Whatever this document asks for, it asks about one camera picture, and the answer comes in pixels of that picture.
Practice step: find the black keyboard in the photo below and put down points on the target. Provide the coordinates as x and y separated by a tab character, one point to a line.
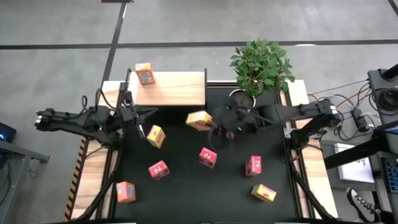
392	175

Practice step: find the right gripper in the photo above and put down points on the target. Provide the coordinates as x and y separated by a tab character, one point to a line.
239	119

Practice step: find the wooden shelf with black frame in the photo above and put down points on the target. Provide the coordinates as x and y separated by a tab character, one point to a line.
177	90

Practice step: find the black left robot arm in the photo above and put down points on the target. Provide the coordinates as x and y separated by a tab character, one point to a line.
68	119

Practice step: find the black diagonal bar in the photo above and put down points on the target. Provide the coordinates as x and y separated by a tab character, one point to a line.
351	155

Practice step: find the black power strip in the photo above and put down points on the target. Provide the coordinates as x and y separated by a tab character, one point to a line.
360	119

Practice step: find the red Froot Loops cereal box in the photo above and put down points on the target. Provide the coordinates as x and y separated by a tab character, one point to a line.
158	170
253	165
207	157

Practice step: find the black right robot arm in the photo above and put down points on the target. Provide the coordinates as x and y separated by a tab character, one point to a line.
304	112

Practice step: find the green leafy plant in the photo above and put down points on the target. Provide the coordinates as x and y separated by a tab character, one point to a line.
261	67

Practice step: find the black aluminium frame rail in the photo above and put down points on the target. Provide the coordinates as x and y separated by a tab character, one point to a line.
217	85
277	96
122	85

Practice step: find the dark device with blue light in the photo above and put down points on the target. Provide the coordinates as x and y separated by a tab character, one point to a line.
7	132

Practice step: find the grey metal desk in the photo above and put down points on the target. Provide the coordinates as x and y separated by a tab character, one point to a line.
31	155

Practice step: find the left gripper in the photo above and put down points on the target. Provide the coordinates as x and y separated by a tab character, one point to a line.
128	115

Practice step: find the white plant pot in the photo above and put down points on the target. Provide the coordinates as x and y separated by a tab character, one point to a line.
242	99

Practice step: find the orange black hazard tape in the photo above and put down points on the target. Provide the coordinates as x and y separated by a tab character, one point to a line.
74	183

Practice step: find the black table mat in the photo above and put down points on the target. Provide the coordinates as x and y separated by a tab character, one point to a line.
192	199

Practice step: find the person's shoe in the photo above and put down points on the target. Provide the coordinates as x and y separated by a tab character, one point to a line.
360	205

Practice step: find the white paper sheet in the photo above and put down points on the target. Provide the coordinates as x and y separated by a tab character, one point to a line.
354	171

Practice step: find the yellow Corn Pops cereal box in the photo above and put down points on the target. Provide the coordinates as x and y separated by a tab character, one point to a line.
263	193
155	137
199	120

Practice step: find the grey equipment stand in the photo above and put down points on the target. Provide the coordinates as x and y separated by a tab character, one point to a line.
376	77

